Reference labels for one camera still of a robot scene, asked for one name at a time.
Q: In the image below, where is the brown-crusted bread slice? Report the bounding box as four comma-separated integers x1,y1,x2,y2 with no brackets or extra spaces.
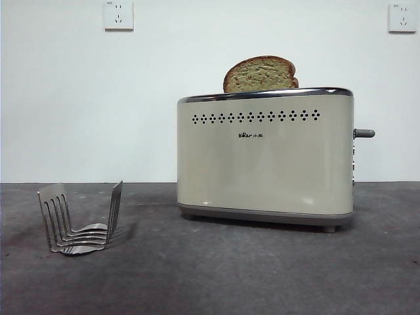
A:
222,55,300,94

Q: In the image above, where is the cream toaster with chrome top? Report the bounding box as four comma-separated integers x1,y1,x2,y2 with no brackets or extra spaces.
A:
176,86,356,234

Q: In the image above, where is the silver metal bread rack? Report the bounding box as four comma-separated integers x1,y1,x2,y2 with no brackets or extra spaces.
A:
37,180,124,257

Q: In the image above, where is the white wall socket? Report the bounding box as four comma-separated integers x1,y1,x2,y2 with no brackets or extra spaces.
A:
388,3,413,33
104,0,135,32

